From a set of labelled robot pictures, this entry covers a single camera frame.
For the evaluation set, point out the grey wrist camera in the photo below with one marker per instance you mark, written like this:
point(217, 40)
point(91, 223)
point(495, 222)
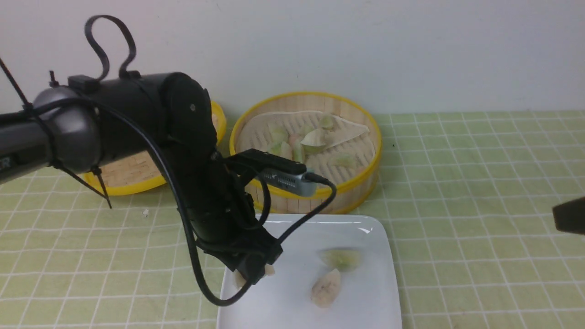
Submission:
point(281, 173)

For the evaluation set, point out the green dumpling steamer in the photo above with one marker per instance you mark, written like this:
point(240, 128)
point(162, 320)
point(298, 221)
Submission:
point(298, 151)
point(278, 134)
point(327, 122)

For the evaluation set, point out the bamboo steamer basket yellow rim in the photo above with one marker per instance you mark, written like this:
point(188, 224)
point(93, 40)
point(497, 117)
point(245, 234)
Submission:
point(351, 193)

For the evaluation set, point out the pale dumpling on plate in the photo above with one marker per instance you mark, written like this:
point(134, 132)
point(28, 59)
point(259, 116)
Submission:
point(326, 289)

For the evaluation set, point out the green dumpling left back steamer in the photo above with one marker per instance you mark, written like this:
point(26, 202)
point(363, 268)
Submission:
point(278, 134)

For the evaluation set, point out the green dumpling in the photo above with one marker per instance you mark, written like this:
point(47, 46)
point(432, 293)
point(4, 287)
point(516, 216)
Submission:
point(346, 160)
point(345, 259)

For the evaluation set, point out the white square plate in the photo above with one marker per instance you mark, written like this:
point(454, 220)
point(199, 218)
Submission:
point(369, 297)

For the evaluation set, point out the pale dumpling centre steamer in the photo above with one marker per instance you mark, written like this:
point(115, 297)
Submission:
point(286, 151)

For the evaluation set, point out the bamboo steamer lid yellow rim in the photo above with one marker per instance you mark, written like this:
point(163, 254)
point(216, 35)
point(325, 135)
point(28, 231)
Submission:
point(138, 173)

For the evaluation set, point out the green dumpling on plate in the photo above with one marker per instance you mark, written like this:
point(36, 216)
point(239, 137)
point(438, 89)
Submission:
point(345, 259)

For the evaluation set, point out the green checked tablecloth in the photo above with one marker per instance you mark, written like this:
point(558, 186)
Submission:
point(466, 199)

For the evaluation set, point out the green dumpling centre steamer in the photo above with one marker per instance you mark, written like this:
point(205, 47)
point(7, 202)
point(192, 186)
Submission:
point(298, 151)

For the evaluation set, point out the white steamer liner paper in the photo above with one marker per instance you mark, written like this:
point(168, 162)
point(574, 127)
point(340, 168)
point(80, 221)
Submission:
point(347, 137)

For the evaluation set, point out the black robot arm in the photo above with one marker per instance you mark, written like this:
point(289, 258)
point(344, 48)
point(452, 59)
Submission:
point(223, 202)

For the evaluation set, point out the pale dumpling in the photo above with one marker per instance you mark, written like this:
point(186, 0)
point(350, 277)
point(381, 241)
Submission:
point(240, 281)
point(326, 289)

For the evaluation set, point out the white dumpling top steamer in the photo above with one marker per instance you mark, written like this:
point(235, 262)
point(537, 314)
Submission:
point(317, 138)

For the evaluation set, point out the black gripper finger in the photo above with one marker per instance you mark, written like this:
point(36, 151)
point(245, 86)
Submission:
point(569, 217)

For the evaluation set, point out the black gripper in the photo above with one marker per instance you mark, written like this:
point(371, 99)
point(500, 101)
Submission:
point(248, 252)

